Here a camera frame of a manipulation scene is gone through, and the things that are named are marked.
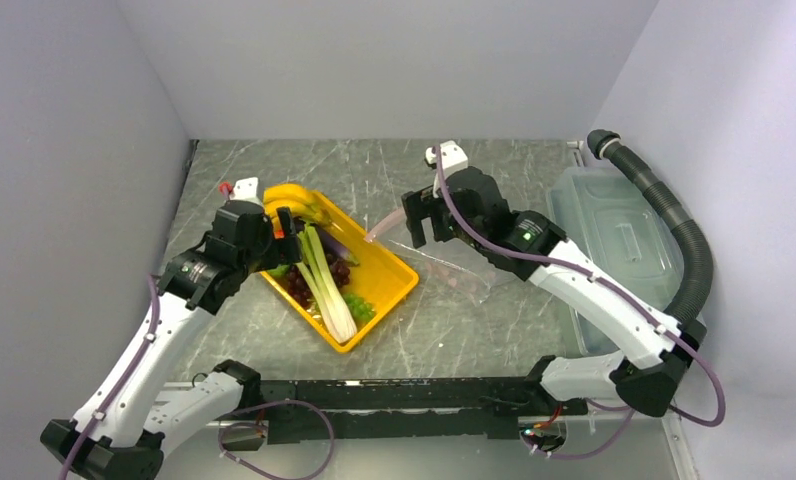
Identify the celery stalk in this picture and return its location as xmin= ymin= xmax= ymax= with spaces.
xmin=298 ymin=224 xmax=357 ymax=344

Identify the clear zip top bag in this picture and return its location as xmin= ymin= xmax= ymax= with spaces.
xmin=364 ymin=208 xmax=517 ymax=305

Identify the yellow plastic tray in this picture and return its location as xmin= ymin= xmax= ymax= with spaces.
xmin=262 ymin=191 xmax=419 ymax=354

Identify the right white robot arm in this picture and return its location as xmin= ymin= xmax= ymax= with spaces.
xmin=399 ymin=167 xmax=706 ymax=417

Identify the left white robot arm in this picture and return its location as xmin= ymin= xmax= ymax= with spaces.
xmin=40 ymin=200 xmax=302 ymax=479

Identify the green custard apple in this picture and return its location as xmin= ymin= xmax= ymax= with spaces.
xmin=266 ymin=265 xmax=291 ymax=279

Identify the dark red grape bunch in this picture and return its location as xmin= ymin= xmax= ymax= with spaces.
xmin=285 ymin=254 xmax=353 ymax=309

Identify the purple eggplant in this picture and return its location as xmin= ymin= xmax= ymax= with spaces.
xmin=316 ymin=226 xmax=359 ymax=266

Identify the yellow banana bunch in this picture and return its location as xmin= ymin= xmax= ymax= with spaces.
xmin=263 ymin=183 xmax=332 ymax=231

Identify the green grape bunch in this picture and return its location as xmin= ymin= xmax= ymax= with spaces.
xmin=343 ymin=293 xmax=376 ymax=326

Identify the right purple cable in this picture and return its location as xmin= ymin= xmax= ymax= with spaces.
xmin=434 ymin=142 xmax=727 ymax=462

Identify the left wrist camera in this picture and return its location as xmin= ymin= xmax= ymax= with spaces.
xmin=219 ymin=177 xmax=262 ymax=205

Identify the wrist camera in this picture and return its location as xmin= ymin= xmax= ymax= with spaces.
xmin=219 ymin=177 xmax=262 ymax=205
xmin=424 ymin=140 xmax=468 ymax=176

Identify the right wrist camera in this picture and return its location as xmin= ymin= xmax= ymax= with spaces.
xmin=424 ymin=140 xmax=468 ymax=176

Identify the black corrugated hose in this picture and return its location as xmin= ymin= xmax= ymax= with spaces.
xmin=586 ymin=129 xmax=715 ymax=326

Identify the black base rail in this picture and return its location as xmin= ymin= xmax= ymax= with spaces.
xmin=222 ymin=377 xmax=588 ymax=445

